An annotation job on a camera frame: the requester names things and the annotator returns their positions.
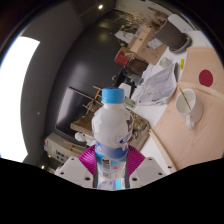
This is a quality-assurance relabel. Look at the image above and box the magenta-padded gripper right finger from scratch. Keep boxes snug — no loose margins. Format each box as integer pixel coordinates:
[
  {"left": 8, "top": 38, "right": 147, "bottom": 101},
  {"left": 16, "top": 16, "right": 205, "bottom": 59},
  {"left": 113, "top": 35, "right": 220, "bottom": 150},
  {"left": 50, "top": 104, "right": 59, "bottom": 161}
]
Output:
[{"left": 125, "top": 144, "right": 167, "bottom": 190}]

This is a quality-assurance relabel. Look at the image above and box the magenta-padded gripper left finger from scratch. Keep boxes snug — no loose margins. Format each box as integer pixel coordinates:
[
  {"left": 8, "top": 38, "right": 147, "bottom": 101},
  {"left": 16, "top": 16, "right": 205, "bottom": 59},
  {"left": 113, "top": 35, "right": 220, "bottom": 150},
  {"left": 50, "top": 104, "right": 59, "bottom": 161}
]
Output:
[{"left": 54, "top": 144, "right": 98, "bottom": 190}]

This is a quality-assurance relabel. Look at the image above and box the blue-capped plastic drink bottle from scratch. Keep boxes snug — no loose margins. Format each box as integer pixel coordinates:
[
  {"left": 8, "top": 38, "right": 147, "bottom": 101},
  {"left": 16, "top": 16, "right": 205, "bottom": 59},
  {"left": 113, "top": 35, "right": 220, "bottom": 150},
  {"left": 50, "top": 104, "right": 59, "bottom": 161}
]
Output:
[{"left": 91, "top": 87, "right": 135, "bottom": 191}]

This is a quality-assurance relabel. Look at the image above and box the white cabinet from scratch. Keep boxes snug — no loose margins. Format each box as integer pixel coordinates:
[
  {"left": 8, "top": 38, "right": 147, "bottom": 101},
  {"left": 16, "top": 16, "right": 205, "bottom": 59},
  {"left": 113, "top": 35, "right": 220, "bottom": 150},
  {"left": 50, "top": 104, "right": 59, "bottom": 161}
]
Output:
[{"left": 43, "top": 132, "right": 83, "bottom": 164}]

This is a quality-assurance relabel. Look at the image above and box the white plaster bust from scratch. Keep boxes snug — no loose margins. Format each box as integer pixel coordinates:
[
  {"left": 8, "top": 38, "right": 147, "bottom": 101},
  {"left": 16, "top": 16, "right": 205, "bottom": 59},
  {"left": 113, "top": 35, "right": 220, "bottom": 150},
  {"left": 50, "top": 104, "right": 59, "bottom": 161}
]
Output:
[{"left": 74, "top": 131, "right": 96, "bottom": 144}]

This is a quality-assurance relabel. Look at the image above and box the green-labelled spray bottle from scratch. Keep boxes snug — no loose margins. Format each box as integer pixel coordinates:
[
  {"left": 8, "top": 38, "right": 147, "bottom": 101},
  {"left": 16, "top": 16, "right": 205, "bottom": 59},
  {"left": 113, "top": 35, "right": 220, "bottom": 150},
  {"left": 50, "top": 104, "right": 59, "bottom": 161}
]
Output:
[{"left": 123, "top": 96, "right": 138, "bottom": 109}]

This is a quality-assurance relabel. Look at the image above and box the wooden easel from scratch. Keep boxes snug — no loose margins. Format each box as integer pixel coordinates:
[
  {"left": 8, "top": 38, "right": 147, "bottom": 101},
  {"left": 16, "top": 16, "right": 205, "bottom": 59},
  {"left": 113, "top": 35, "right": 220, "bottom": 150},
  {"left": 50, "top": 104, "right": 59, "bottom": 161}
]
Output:
[{"left": 81, "top": 85, "right": 104, "bottom": 114}]

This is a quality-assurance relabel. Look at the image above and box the white ceramic mug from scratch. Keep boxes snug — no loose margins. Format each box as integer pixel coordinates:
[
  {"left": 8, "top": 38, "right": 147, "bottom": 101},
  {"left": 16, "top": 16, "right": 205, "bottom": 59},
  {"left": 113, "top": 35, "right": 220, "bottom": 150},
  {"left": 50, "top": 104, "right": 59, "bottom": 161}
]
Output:
[{"left": 174, "top": 88, "right": 204, "bottom": 131}]

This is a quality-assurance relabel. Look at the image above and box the wooden stick in mug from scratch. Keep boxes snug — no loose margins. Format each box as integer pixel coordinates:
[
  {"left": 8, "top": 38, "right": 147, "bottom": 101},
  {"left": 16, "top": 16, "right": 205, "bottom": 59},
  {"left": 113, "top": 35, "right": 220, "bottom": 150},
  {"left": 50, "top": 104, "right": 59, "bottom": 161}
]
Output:
[{"left": 178, "top": 86, "right": 194, "bottom": 111}]

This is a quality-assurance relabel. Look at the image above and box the white chair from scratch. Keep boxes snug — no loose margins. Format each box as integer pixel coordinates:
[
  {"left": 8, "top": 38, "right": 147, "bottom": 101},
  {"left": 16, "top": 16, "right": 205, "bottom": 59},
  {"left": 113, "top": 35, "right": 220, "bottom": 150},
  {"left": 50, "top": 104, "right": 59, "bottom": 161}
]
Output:
[{"left": 118, "top": 82, "right": 133, "bottom": 99}]

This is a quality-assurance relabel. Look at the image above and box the newspaper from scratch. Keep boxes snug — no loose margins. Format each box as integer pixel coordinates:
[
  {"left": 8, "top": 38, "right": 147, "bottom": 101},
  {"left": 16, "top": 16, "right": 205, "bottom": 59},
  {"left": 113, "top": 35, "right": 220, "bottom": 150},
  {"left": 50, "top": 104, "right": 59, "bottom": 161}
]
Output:
[{"left": 131, "top": 63, "right": 178, "bottom": 106}]

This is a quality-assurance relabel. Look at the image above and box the small grey cup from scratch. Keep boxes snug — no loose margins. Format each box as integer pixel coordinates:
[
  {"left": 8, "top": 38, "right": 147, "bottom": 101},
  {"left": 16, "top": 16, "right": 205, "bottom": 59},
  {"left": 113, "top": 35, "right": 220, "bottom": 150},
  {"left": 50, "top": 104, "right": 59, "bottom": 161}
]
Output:
[{"left": 159, "top": 57, "right": 173, "bottom": 69}]

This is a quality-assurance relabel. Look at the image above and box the flat round red coaster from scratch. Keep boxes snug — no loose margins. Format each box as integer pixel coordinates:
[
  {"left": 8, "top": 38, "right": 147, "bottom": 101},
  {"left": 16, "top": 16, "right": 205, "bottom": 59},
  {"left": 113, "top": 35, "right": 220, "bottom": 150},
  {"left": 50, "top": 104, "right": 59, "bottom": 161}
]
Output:
[{"left": 198, "top": 69, "right": 214, "bottom": 88}]

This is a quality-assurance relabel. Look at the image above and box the red box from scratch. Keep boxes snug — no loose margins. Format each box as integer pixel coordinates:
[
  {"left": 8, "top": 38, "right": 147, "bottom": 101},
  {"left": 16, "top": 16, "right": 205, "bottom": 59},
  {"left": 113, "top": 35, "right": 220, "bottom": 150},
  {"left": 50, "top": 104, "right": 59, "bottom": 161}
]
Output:
[{"left": 114, "top": 49, "right": 129, "bottom": 67}]

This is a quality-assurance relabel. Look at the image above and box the cardboard box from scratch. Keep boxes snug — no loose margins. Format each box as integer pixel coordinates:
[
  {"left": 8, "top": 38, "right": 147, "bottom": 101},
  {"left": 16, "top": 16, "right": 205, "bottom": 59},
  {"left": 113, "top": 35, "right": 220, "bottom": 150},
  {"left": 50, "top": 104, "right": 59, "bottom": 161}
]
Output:
[{"left": 129, "top": 26, "right": 168, "bottom": 66}]

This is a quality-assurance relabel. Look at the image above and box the grey plant saucer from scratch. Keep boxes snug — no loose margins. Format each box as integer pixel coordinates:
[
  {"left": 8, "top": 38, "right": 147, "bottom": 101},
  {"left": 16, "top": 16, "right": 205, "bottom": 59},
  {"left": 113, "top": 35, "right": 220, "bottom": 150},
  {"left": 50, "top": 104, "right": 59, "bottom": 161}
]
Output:
[{"left": 168, "top": 31, "right": 194, "bottom": 55}]

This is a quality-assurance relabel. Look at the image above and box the grey pot with dried plant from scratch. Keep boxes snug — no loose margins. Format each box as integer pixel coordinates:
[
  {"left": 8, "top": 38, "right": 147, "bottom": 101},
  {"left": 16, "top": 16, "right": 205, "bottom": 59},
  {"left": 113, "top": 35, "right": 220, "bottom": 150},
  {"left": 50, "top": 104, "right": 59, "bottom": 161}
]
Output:
[{"left": 113, "top": 4, "right": 193, "bottom": 54}]

